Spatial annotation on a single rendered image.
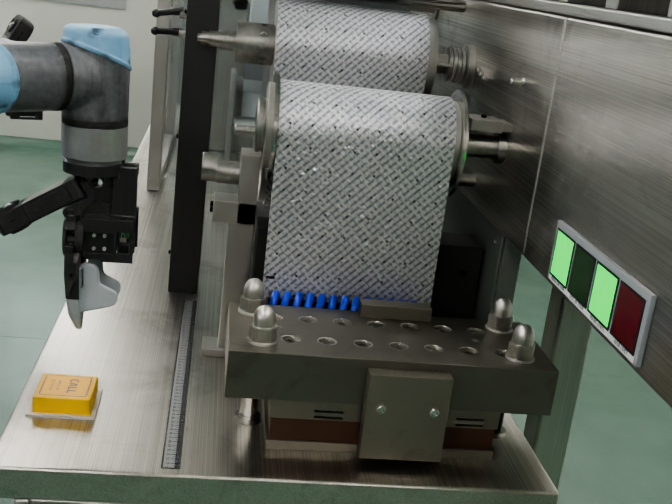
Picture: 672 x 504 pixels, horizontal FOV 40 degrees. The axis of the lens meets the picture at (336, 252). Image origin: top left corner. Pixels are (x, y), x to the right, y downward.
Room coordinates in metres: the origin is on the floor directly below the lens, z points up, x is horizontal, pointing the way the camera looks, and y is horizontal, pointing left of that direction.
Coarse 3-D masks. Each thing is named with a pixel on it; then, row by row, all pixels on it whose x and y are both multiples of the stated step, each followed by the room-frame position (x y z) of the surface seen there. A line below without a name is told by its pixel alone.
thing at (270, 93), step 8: (272, 88) 1.23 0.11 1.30; (272, 96) 1.21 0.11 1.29; (272, 104) 1.21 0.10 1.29; (456, 104) 1.27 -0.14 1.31; (272, 112) 1.20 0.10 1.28; (456, 112) 1.25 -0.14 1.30; (272, 120) 1.20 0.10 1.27; (456, 120) 1.24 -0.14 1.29; (272, 128) 1.19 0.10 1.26; (456, 128) 1.24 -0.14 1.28; (456, 136) 1.23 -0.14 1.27; (264, 144) 1.21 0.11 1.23; (456, 144) 1.23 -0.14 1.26; (264, 152) 1.20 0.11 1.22; (456, 152) 1.23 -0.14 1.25; (264, 160) 1.21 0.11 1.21; (456, 160) 1.23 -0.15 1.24
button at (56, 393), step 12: (48, 384) 1.06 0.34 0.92; (60, 384) 1.06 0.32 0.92; (72, 384) 1.06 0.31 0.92; (84, 384) 1.07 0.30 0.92; (96, 384) 1.08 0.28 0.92; (36, 396) 1.02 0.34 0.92; (48, 396) 1.03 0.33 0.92; (60, 396) 1.03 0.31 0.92; (72, 396) 1.03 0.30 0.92; (84, 396) 1.04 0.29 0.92; (36, 408) 1.02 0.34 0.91; (48, 408) 1.02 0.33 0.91; (60, 408) 1.03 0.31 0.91; (72, 408) 1.03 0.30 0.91; (84, 408) 1.03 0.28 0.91
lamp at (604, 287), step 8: (600, 272) 0.90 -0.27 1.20; (608, 272) 0.88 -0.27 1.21; (600, 280) 0.89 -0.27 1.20; (608, 280) 0.87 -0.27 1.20; (616, 280) 0.86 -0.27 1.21; (600, 288) 0.89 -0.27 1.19; (608, 288) 0.87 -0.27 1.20; (592, 296) 0.90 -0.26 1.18; (600, 296) 0.88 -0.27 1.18; (608, 296) 0.87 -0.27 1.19; (592, 304) 0.90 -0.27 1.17; (600, 304) 0.88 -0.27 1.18; (608, 304) 0.86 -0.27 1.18; (592, 312) 0.89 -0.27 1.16; (600, 312) 0.88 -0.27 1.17; (608, 312) 0.86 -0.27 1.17; (600, 320) 0.87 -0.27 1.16; (608, 320) 0.86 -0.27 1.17
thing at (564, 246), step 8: (560, 232) 1.02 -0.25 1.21; (560, 240) 1.01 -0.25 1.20; (568, 240) 0.99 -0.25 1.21; (560, 248) 1.01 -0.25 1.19; (568, 248) 0.99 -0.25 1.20; (560, 256) 1.00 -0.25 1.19; (568, 256) 0.98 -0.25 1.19; (552, 264) 1.02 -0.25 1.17; (560, 264) 1.00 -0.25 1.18; (568, 264) 0.98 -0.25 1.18; (552, 272) 1.02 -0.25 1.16; (560, 272) 1.00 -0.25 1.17; (560, 280) 0.99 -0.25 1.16
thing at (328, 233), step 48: (288, 192) 1.19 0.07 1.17; (336, 192) 1.20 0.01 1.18; (384, 192) 1.21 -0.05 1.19; (432, 192) 1.22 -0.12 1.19; (288, 240) 1.19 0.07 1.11; (336, 240) 1.20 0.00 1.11; (384, 240) 1.21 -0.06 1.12; (432, 240) 1.22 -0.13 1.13; (288, 288) 1.19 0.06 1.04; (336, 288) 1.20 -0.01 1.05; (384, 288) 1.21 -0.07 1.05; (432, 288) 1.22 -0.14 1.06
